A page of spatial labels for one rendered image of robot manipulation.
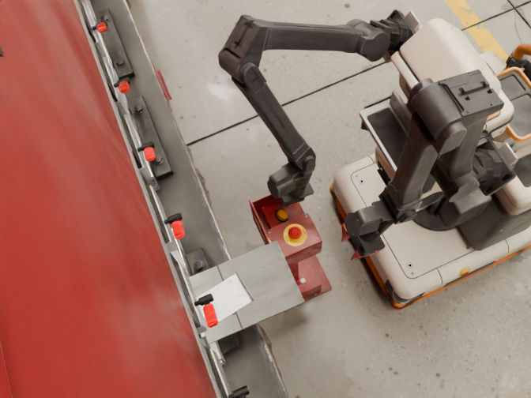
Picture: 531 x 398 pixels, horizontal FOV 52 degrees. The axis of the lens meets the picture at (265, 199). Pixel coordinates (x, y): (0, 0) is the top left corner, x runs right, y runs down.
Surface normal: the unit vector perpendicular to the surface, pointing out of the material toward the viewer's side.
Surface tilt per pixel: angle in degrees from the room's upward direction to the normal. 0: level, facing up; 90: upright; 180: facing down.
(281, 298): 0
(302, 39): 69
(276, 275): 0
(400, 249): 0
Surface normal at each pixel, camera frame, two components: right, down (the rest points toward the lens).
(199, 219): -0.07, -0.38
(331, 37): 0.58, 0.50
